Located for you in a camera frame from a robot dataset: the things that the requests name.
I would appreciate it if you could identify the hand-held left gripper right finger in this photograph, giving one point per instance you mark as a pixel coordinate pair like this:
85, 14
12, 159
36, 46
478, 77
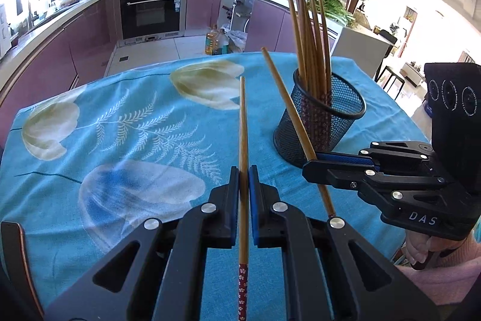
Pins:
253, 208

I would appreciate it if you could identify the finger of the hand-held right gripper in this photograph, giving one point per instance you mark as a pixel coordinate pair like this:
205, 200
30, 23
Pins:
338, 176
398, 153

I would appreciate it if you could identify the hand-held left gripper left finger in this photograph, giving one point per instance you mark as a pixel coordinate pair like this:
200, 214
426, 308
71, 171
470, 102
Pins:
233, 208

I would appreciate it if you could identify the black mesh utensil holder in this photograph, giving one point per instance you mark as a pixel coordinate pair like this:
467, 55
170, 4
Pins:
344, 118

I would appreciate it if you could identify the red-tipped wooden chopstick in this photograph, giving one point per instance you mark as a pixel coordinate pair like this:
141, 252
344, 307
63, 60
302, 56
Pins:
285, 95
243, 140

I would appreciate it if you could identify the bunch of wooden chopsticks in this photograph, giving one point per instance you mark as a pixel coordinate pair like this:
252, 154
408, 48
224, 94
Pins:
305, 54

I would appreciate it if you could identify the person's right forearm pink sleeve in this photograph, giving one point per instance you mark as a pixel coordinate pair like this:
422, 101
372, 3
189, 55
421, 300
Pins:
451, 276

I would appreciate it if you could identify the person's right hand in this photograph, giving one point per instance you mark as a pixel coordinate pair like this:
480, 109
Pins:
416, 249

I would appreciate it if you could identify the black stool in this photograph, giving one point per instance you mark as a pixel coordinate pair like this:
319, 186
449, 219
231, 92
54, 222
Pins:
392, 78

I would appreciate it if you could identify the blue floral tablecloth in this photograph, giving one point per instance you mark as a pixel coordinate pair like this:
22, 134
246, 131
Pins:
131, 118

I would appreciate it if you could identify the green leafy vegetables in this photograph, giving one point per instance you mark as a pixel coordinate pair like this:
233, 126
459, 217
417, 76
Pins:
336, 10

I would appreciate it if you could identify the dark cooking oil bottle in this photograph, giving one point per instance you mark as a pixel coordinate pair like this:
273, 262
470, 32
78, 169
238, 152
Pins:
221, 44

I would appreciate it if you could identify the yellow cooking oil bottle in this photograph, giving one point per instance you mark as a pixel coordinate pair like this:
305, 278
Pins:
210, 42

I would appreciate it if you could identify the clear plastic bag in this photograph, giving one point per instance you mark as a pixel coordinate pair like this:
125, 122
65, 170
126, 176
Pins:
237, 41

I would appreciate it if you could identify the purple base cabinets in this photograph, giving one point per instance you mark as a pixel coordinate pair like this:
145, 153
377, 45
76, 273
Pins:
56, 57
266, 24

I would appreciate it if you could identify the black built-in oven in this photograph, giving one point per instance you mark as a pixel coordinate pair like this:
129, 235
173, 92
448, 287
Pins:
152, 10

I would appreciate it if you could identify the dark wooden chair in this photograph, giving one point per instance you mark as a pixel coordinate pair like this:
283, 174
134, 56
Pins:
15, 261

